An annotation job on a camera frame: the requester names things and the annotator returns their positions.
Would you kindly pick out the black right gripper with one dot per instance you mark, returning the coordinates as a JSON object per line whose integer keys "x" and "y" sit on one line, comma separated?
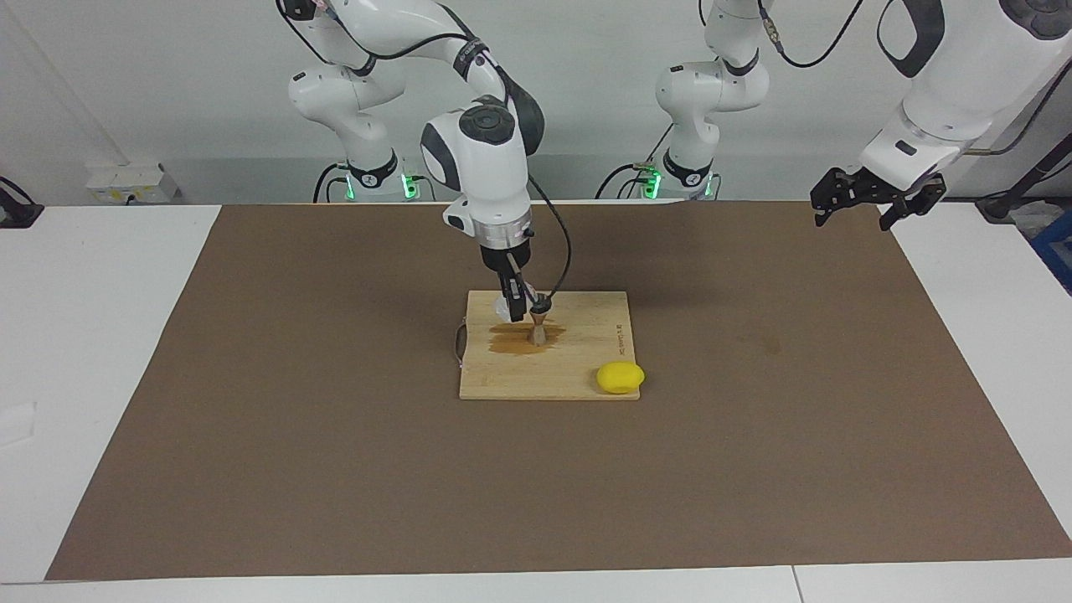
{"x": 507, "y": 260}

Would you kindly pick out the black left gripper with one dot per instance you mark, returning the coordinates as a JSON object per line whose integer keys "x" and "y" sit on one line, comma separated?
{"x": 896, "y": 194}

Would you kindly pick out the steel double jigger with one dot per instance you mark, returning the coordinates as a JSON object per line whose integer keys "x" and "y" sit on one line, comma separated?
{"x": 538, "y": 333}

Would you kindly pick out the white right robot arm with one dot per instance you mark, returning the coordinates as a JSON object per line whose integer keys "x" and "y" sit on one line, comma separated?
{"x": 486, "y": 159}

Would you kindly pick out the wooden cutting board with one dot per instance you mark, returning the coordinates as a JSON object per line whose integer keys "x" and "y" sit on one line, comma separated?
{"x": 544, "y": 368}

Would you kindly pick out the yellow lemon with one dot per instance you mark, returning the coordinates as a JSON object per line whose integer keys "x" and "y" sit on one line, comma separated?
{"x": 620, "y": 378}

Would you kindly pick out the black stand rod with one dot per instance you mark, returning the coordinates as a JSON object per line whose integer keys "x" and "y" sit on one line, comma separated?
{"x": 1026, "y": 188}

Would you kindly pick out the blue box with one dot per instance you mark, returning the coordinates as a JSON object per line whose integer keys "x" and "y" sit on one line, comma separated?
{"x": 1057, "y": 260}

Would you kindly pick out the brown table mat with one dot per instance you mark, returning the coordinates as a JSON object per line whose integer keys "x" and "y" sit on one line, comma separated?
{"x": 536, "y": 486}

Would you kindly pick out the white power strip box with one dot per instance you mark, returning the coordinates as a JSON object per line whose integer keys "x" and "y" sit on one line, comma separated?
{"x": 134, "y": 184}

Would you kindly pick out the black clamp mount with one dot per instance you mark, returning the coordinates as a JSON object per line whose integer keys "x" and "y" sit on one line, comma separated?
{"x": 17, "y": 211}

